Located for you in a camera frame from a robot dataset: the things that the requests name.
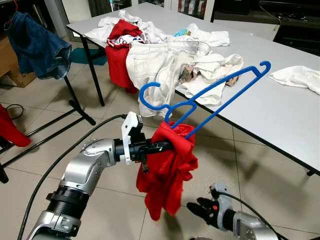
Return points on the white shirt tan sleeves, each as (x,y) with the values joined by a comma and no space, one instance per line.
(212,67)

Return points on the brown cardboard box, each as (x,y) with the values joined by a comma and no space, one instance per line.
(10,65)

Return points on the black clothes rack silver rail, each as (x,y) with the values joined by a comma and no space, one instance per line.
(75,102)

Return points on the white rumpled clothes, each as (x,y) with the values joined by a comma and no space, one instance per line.
(105,30)

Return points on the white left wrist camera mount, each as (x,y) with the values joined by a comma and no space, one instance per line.
(131,125)

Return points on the beige jeans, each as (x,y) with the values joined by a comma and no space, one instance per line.
(150,67)

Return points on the blue denim garment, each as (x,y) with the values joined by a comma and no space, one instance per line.
(40,47)

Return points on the white t-shirt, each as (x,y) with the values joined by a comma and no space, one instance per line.
(212,36)

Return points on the white crumpled garment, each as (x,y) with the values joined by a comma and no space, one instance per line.
(300,77)

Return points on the red shirt white trim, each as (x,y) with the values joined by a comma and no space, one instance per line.
(10,130)

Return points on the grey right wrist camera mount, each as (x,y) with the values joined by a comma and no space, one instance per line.
(222,192)

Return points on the red jersey white print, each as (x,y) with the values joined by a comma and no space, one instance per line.
(117,65)

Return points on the blue plastic hanger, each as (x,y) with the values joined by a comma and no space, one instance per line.
(235,95)

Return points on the white TV cabinet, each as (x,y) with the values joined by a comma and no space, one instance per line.
(245,27)

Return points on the teal cloth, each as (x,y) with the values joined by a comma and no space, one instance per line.
(182,33)

